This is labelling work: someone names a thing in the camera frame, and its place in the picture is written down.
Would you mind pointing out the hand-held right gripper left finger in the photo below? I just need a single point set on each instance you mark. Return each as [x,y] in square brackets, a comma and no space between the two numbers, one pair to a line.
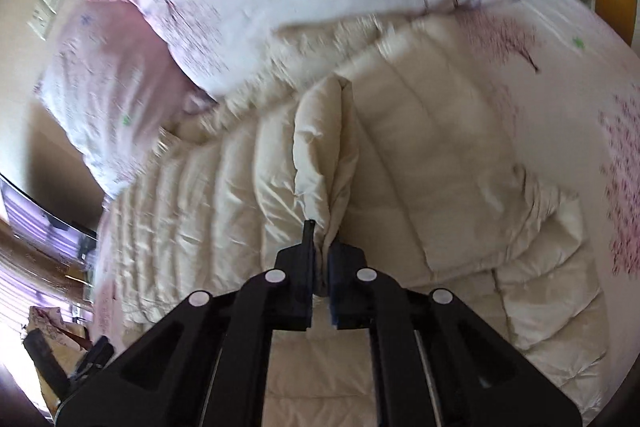
[301,279]

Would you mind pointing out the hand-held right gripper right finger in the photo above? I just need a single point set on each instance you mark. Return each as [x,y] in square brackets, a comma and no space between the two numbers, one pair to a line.
[334,302]

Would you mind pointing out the cream down jacket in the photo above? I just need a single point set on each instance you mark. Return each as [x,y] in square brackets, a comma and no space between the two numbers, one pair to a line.
[425,147]

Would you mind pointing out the floral patterned bag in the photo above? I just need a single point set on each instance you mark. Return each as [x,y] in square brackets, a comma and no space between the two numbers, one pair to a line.
[55,324]

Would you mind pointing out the flat screen television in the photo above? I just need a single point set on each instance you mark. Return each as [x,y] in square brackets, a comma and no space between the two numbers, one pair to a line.
[35,217]

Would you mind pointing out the pink tree-print bed sheet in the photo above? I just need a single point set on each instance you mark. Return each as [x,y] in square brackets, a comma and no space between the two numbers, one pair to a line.
[565,107]

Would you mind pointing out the cream wall outlet plate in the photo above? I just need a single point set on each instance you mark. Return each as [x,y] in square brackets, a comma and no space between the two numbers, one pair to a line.
[47,4]

